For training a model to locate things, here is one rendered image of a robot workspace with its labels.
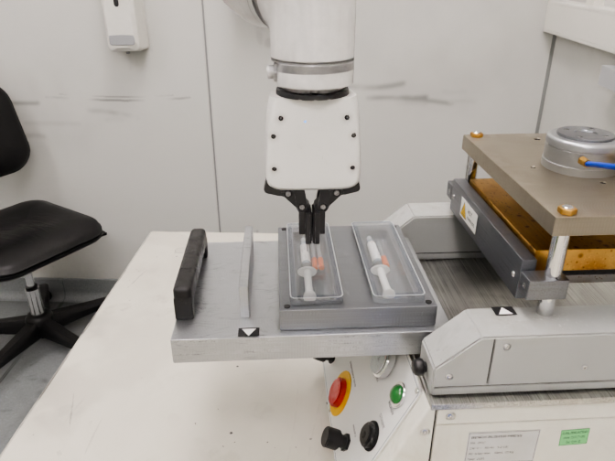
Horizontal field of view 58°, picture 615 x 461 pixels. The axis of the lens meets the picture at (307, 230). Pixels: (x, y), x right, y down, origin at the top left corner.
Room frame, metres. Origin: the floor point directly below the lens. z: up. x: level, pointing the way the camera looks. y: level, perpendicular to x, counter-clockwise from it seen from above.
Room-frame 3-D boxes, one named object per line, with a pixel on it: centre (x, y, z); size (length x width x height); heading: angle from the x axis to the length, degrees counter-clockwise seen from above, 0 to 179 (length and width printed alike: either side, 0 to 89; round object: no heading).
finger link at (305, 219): (0.57, 0.01, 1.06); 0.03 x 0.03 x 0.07; 3
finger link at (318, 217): (0.58, -0.02, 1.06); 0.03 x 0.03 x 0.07; 3
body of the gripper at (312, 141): (0.58, -0.01, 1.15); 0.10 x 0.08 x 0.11; 93
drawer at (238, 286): (0.58, 0.00, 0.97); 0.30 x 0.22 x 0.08; 93
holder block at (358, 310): (0.58, -0.05, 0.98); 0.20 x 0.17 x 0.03; 3
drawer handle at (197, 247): (0.57, 0.14, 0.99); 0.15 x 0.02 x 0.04; 3
